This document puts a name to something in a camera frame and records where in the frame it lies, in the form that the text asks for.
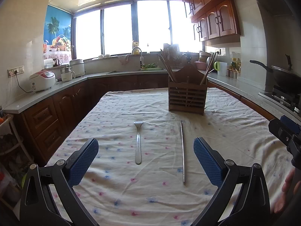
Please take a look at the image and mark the long steel chopstick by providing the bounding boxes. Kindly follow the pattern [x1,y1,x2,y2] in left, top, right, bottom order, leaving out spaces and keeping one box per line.
[180,121,186,184]

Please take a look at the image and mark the bamboo chopstick group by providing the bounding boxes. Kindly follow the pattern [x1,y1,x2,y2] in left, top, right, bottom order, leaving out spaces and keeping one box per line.
[162,54,177,83]

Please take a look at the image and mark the person's right hand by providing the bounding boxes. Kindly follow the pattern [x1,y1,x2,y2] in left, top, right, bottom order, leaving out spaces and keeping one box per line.
[274,167,295,213]

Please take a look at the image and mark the oil bottles group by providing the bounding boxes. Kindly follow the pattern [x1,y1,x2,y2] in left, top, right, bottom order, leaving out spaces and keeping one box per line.
[230,58,241,73]

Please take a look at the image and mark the pink basin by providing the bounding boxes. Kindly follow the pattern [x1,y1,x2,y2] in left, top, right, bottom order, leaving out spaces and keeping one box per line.
[195,61,207,70]

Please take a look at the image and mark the wooden utensil holder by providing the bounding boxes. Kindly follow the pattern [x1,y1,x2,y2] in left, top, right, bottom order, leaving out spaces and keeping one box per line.
[168,64,207,115]

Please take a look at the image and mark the floral white tablecloth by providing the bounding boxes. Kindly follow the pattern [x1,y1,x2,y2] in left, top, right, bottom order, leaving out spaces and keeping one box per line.
[49,88,292,225]

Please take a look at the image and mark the silver fork on left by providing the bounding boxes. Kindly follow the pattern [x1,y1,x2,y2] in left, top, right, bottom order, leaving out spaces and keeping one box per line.
[134,121,143,165]

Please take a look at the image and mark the white red rice cooker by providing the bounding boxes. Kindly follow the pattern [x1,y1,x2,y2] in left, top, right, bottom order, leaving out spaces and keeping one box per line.
[29,70,56,92]

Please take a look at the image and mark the dish drying rack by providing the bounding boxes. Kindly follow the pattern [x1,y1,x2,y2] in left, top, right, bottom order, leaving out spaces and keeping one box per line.
[163,43,187,68]

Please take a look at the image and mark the small white blender pot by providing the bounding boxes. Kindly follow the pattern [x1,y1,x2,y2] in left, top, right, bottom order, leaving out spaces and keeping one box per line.
[61,66,75,82]

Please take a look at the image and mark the upper wooden cabinets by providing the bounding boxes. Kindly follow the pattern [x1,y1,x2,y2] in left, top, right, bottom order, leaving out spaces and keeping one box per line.
[182,0,241,45]

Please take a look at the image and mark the white electric cooker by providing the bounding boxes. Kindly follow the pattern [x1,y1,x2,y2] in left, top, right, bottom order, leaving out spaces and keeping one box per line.
[69,59,85,78]

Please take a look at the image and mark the green vegetables basket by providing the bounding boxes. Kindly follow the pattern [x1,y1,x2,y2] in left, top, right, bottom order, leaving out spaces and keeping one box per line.
[141,63,162,71]

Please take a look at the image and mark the curved sink faucet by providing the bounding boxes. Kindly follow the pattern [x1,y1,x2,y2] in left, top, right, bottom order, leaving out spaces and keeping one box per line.
[132,47,144,67]

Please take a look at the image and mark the tropical fruit window poster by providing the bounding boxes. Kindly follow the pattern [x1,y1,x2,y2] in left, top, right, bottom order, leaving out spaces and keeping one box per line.
[43,5,72,64]

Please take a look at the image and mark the black wok with handle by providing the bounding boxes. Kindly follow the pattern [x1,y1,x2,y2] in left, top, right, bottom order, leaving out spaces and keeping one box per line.
[249,55,301,94]

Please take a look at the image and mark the green handled white jug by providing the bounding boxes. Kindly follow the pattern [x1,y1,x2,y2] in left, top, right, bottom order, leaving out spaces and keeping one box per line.
[214,61,228,76]

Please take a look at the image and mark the wall power outlet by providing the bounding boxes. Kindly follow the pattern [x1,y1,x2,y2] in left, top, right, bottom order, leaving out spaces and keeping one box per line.
[7,65,24,78]

